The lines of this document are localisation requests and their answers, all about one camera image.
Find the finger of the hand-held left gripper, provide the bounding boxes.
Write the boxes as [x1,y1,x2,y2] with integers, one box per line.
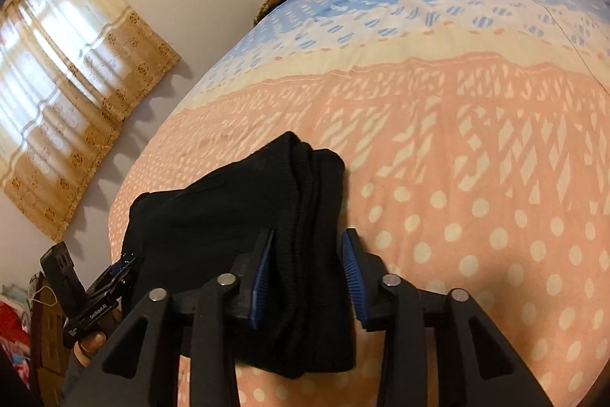
[86,257,141,299]

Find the person's left hand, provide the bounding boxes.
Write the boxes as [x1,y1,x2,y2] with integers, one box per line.
[71,330,108,367]

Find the black pants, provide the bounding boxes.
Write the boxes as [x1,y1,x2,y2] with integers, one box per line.
[121,130,357,379]

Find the brown fuzzy object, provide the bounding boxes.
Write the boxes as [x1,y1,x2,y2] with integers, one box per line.
[252,0,299,26]

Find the tan patterned curtain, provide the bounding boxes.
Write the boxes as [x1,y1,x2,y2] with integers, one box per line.
[0,0,183,243]

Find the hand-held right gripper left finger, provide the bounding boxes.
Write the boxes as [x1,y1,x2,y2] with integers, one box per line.
[62,230,276,407]

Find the polka dot bed blanket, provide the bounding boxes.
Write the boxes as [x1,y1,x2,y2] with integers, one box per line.
[107,0,610,407]

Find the red patterned cloth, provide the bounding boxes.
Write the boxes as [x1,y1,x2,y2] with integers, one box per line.
[0,297,32,381]

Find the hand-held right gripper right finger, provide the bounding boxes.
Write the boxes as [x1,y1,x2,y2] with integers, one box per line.
[342,228,554,407]

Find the brown wooden cabinet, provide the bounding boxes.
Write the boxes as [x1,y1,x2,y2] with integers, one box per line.
[29,273,72,393]

